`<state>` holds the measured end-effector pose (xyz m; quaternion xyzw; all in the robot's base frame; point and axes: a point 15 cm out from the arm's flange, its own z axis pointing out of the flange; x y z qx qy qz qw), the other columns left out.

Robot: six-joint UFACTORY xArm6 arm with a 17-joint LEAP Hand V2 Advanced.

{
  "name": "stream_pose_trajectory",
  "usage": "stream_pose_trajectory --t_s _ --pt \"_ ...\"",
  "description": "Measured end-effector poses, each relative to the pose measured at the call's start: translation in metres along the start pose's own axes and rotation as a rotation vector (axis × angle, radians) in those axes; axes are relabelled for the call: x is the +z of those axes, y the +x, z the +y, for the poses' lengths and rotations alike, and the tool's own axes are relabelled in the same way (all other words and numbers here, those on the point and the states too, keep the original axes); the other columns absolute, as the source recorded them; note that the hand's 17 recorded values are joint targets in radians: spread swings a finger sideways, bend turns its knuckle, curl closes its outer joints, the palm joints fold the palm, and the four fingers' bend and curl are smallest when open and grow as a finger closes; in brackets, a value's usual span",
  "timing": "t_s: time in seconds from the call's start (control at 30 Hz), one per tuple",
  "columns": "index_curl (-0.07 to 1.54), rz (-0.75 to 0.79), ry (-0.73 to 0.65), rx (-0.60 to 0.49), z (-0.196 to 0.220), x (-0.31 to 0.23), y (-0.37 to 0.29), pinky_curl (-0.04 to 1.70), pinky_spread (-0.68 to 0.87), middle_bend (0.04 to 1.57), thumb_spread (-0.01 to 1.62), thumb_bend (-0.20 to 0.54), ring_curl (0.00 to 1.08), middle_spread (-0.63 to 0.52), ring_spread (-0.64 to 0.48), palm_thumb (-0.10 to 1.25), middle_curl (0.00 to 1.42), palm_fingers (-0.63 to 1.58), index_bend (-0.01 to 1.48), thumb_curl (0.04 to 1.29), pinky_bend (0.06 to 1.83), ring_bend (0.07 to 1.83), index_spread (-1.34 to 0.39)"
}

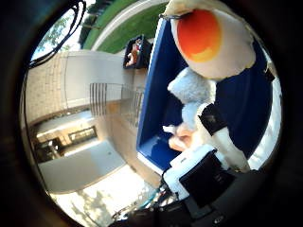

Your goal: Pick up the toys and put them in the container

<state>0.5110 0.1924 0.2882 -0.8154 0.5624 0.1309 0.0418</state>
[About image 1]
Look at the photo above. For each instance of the orange brown plush toy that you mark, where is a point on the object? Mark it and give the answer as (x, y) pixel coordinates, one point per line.
(180, 140)

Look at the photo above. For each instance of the white grey plush toy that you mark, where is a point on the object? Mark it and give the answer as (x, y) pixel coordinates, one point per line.
(189, 88)

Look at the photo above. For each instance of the white striped tablecloth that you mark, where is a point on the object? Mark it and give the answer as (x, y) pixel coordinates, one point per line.
(268, 132)

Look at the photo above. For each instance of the dark window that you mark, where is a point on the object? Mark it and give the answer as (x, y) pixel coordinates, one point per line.
(82, 134)

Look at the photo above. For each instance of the metal stair railing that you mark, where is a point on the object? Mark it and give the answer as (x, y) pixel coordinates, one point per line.
(101, 97)

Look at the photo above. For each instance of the orange white plush toy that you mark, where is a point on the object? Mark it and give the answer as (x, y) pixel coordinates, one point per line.
(134, 52)

